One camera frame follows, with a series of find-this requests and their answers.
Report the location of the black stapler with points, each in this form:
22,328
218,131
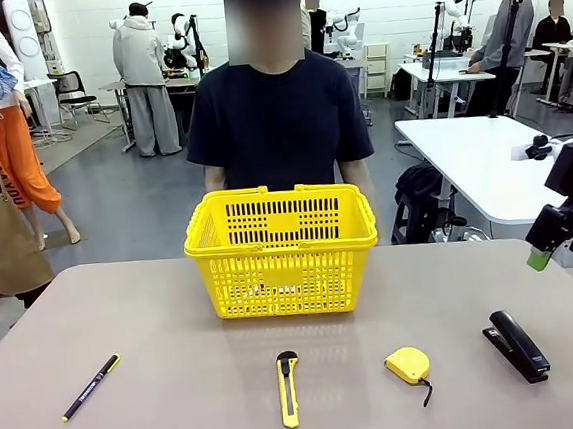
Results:
519,350

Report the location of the white marker black cap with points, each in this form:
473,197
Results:
288,289

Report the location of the person's right forearm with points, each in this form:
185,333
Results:
215,178

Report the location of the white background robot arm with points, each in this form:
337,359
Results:
182,40
346,31
457,14

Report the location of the person's left forearm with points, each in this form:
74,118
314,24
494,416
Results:
359,183

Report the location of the person in grey sweater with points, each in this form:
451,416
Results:
503,50

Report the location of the seated person in black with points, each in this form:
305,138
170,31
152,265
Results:
553,25

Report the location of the yellow plastic shopping basket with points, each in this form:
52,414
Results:
281,270

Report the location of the person in navy t-shirt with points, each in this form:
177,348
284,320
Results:
278,120

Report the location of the person in black shirt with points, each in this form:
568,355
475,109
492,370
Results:
316,26

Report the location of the person in grey hoodie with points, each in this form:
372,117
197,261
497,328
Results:
143,71

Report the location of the black backpack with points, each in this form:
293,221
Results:
423,197

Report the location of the yellow tape measure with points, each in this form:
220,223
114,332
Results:
407,363

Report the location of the white background table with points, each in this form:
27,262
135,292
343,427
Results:
450,72

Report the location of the white drawer cabinet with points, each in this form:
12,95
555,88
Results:
377,66

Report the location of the yellow utility knife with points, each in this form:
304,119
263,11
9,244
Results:
288,390

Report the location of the grey background workbench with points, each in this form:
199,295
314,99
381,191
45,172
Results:
175,84

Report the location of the black pen yellow tip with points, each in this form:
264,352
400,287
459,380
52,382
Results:
91,388

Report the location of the black office chair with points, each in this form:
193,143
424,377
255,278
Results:
72,92

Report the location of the mannequin in orange pants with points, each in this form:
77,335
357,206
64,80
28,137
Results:
21,162

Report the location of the white tower air conditioner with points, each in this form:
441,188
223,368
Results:
25,36

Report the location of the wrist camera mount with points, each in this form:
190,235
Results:
536,147

